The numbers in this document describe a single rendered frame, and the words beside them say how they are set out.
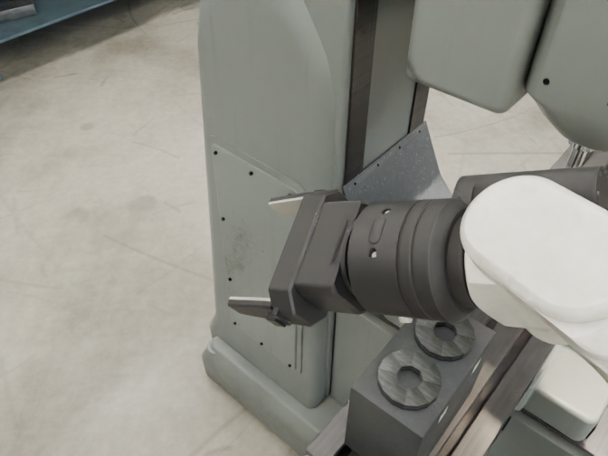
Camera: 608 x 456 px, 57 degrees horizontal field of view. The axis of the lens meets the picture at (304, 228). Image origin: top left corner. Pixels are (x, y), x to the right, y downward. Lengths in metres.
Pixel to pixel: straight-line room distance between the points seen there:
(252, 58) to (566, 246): 0.88
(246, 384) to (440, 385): 1.17
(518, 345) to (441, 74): 0.55
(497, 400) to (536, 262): 0.77
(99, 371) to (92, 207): 0.94
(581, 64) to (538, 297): 0.59
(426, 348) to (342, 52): 0.50
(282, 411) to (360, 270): 1.48
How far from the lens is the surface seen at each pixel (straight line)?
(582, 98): 0.89
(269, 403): 1.89
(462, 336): 0.88
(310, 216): 0.47
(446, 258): 0.38
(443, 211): 0.38
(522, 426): 1.35
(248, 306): 0.48
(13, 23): 4.30
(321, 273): 0.43
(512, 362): 1.16
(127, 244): 2.64
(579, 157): 1.04
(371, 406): 0.82
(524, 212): 0.34
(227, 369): 1.96
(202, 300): 2.35
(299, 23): 1.01
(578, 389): 1.28
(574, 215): 0.33
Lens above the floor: 1.83
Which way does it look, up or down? 45 degrees down
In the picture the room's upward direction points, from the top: straight up
